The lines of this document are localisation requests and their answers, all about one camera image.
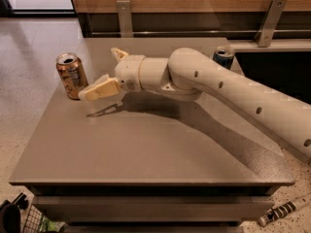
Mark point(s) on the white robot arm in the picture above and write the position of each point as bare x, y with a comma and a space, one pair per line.
187, 73

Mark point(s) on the metal bracket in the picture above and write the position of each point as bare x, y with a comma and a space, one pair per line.
125, 18
265, 34

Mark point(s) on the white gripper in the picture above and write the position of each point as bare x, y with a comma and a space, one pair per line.
128, 72

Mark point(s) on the left metal bracket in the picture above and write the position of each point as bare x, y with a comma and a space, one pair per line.
125, 18

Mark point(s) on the grey table drawer unit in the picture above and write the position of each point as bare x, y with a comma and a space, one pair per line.
144, 159

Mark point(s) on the wooden wall counter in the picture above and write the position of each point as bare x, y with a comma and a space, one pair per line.
234, 19

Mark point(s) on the black white striped tool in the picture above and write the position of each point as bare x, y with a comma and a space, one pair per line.
282, 211

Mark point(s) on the right metal bracket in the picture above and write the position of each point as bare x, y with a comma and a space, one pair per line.
265, 34

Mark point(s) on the wire basket with green item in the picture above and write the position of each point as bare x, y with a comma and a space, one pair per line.
36, 222

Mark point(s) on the blue silver energy drink can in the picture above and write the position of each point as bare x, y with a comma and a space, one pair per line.
224, 56

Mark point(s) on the orange soda can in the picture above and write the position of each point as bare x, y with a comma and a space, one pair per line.
72, 74

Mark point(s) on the black object at corner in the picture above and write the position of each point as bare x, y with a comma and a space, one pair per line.
10, 214

